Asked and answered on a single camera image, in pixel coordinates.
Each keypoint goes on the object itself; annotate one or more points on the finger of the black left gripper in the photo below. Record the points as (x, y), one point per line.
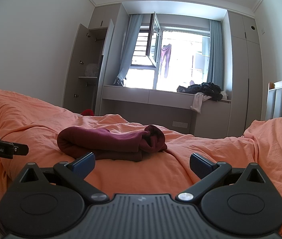
(9, 149)

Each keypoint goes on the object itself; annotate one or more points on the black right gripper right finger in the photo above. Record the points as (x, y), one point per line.
(211, 175)

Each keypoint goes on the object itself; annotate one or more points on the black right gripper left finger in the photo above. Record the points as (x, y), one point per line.
(71, 175)

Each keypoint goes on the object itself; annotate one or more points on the maroon garment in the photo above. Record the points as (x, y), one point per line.
(78, 141)

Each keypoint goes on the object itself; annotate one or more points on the dark clothes pile on sill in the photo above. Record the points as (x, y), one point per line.
(208, 89)

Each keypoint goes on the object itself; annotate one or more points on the red object beside bed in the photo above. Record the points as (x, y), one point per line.
(87, 112)

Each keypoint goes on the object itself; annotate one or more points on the tall grey cabinet right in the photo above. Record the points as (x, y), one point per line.
(247, 76)

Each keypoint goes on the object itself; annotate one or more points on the grey window seat cabinet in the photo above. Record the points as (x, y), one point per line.
(161, 108)

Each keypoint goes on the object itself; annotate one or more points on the white garment on sill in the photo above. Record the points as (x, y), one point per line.
(200, 97)

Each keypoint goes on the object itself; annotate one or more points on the orange pillow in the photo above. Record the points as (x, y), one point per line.
(267, 136)

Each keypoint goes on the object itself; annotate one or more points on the open grey wardrobe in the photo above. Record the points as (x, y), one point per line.
(90, 46)

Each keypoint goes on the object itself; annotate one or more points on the right grey curtain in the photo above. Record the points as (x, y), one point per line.
(216, 60)

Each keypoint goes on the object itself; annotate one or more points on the grey curtain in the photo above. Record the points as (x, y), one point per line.
(128, 47)
(216, 60)

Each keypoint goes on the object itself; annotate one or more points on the white bundle on wardrobe shelf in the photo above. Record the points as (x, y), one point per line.
(92, 70)

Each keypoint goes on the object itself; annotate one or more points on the window with open sash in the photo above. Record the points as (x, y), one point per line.
(190, 53)

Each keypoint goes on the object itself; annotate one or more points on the purple garment hanging outside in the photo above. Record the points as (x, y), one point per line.
(165, 59)

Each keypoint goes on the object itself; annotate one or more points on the left grey curtain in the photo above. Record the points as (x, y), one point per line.
(128, 47)

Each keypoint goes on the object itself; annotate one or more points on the white wall socket plate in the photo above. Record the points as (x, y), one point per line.
(180, 124)

